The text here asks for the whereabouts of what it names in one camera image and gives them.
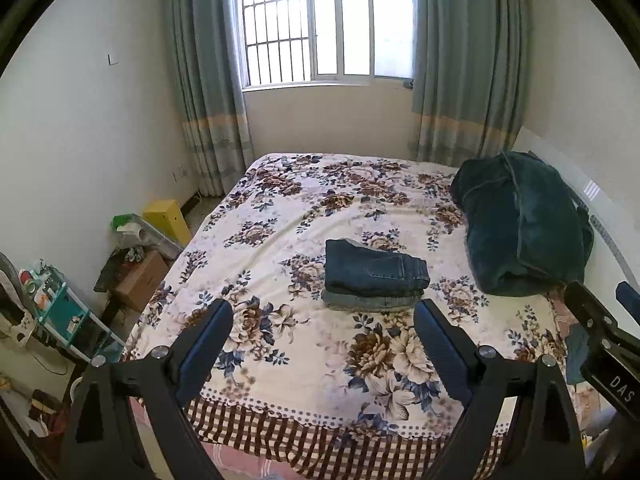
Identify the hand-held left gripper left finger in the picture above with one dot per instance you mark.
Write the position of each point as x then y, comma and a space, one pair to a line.
205, 347

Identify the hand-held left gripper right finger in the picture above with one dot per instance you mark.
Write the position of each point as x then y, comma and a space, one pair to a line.
441, 347

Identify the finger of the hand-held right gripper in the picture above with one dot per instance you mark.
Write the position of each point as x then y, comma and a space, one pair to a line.
590, 307
629, 299

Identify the blue denim pants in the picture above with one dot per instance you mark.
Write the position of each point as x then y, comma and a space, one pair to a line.
370, 270

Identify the blue pillow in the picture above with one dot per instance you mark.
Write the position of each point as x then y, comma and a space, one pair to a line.
577, 352

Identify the brown cardboard box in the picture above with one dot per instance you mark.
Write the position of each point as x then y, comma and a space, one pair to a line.
142, 277

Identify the dark green folded quilt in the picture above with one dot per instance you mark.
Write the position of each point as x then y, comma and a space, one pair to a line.
520, 225

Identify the pink striped bed sheet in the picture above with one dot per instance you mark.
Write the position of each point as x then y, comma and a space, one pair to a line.
240, 460

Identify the dark wooden stool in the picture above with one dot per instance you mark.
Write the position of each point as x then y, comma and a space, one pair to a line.
106, 280

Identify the clear plastic container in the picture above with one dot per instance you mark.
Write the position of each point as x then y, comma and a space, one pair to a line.
152, 239

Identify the floral printed blanket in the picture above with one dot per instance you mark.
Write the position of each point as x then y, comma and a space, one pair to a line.
280, 240

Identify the yellow box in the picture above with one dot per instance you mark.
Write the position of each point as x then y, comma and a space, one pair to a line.
167, 217

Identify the white cup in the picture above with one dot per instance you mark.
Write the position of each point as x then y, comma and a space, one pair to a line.
75, 389

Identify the green plastic container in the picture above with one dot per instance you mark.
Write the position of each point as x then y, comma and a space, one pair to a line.
125, 221

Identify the white headboard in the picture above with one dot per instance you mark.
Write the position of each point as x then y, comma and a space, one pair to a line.
560, 160

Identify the teal storage rack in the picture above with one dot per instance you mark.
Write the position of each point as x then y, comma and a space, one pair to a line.
57, 305

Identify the grey-blue striped curtain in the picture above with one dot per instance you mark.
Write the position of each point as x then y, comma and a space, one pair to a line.
205, 75
465, 60

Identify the white framed window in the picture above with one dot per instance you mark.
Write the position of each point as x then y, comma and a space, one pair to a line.
325, 20

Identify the white wall socket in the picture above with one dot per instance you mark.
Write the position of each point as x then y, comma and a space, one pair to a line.
181, 172

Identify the white wall switch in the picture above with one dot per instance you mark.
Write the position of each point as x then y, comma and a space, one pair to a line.
114, 59

